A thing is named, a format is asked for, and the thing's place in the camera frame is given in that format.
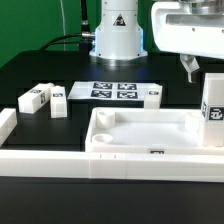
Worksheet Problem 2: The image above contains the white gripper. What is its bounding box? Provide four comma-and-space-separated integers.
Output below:
151, 0, 224, 83

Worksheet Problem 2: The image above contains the white desk tabletop panel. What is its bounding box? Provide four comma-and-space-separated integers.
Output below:
85, 107, 224, 156

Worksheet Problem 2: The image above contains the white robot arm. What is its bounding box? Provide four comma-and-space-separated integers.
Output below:
90, 0, 224, 83

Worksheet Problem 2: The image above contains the white marker sheet with tags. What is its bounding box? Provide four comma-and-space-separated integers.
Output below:
68, 81, 158, 101

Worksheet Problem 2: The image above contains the white U-shaped obstacle fence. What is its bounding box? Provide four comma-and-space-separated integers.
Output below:
0, 109, 224, 182

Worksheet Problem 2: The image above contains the black cable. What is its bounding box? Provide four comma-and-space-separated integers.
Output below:
39, 0, 98, 52

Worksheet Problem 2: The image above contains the white thin cable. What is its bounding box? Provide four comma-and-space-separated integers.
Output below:
59, 0, 66, 52

